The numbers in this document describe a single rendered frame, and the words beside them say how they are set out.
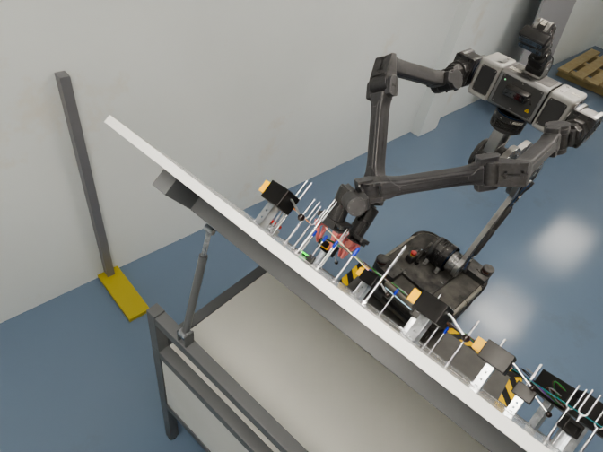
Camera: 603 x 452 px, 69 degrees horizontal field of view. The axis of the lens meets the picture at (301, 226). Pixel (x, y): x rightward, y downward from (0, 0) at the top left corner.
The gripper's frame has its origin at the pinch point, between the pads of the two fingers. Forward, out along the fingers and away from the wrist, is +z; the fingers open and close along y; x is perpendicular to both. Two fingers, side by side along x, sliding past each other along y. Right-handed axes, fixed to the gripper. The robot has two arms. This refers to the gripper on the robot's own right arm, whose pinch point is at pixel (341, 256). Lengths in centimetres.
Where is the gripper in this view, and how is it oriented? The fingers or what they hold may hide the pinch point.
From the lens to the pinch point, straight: 154.1
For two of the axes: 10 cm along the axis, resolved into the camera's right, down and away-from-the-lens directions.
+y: 6.9, 4.9, -5.3
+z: -5.2, 8.5, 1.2
